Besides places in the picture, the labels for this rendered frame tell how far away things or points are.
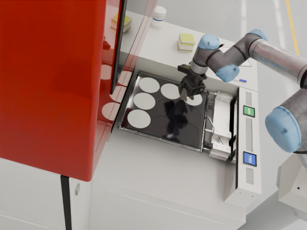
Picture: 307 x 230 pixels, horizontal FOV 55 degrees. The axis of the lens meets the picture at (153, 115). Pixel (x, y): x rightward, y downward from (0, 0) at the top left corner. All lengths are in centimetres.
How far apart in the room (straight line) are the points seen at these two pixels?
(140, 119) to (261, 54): 55
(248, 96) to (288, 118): 69
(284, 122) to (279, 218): 90
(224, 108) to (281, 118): 69
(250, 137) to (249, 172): 17
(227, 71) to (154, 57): 48
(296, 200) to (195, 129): 50
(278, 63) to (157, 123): 55
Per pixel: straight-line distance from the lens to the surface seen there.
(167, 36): 162
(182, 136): 126
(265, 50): 106
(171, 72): 147
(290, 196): 136
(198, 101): 142
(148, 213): 134
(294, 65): 96
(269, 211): 166
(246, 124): 136
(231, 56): 112
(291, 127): 81
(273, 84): 331
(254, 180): 121
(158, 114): 130
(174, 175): 125
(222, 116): 144
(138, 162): 124
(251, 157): 125
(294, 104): 83
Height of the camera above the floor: 189
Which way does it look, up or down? 50 degrees down
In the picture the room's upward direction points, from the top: 18 degrees clockwise
